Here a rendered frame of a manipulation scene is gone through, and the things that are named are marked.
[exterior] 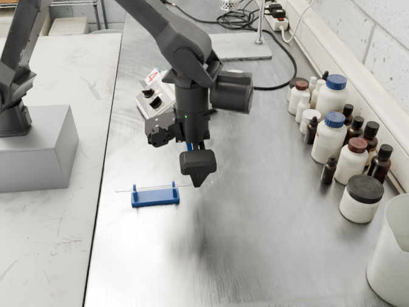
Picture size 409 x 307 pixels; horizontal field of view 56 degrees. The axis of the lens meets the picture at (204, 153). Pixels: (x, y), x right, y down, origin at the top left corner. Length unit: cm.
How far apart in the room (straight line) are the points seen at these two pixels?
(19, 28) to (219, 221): 50
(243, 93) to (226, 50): 77
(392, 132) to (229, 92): 43
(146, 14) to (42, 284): 48
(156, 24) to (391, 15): 60
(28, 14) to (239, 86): 36
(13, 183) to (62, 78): 49
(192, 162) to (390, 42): 59
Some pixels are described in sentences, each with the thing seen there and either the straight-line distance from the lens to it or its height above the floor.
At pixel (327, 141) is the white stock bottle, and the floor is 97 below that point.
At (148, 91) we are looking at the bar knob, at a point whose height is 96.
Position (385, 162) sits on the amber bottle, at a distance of 87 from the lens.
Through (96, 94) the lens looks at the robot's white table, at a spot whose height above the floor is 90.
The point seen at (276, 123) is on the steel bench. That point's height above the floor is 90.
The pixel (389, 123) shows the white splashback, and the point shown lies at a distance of 93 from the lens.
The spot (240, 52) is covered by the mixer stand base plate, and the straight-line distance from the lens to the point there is 136.
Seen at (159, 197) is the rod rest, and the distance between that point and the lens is 80.
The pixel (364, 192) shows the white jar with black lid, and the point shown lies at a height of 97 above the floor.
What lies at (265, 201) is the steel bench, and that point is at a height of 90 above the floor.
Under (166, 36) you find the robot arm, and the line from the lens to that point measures 61.
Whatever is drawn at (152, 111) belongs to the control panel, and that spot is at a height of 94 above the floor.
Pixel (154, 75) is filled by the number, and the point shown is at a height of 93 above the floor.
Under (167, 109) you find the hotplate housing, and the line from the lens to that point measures 98.
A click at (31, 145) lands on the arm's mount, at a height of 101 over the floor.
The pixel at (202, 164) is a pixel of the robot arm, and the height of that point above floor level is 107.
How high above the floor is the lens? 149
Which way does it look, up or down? 40 degrees down
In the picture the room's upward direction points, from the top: straight up
